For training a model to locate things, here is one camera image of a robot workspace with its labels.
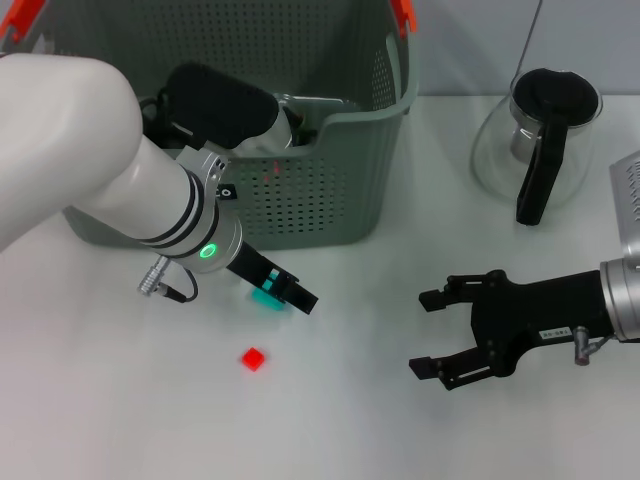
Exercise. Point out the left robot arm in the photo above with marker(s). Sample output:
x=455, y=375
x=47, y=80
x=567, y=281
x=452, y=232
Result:
x=75, y=150

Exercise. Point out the left wrist camera housing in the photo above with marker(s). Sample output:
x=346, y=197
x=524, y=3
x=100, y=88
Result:
x=220, y=110

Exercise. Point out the teal square toy block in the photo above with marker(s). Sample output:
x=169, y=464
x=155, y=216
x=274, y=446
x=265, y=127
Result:
x=267, y=301

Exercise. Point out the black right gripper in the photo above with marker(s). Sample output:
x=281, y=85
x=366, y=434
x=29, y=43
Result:
x=535, y=310

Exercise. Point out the grey-green perforated storage bin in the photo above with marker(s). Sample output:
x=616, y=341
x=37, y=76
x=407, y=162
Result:
x=325, y=190

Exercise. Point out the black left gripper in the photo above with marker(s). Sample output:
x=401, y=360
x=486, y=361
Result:
x=252, y=265

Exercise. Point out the small red toy block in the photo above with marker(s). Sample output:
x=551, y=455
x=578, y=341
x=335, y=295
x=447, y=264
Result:
x=253, y=359

